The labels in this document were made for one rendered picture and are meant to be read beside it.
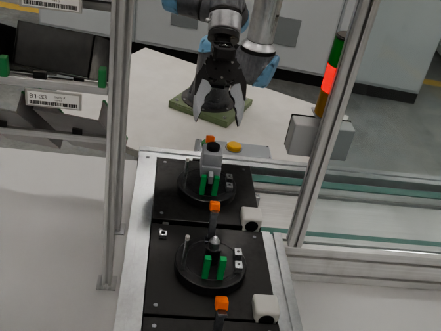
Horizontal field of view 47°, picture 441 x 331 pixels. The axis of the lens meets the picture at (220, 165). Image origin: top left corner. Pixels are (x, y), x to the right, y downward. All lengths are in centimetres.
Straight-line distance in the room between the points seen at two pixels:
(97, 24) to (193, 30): 79
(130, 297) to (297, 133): 44
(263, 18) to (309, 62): 270
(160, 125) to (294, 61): 275
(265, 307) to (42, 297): 45
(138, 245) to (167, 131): 64
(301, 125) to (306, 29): 326
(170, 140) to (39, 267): 63
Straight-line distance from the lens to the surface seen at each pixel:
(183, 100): 177
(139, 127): 164
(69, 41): 89
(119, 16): 79
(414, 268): 126
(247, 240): 109
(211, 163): 113
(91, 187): 137
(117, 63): 82
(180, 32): 428
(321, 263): 117
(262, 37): 164
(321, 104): 97
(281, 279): 105
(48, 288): 112
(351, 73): 92
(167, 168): 126
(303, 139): 100
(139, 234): 109
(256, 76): 166
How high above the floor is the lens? 168
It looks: 33 degrees down
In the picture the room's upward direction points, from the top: 10 degrees clockwise
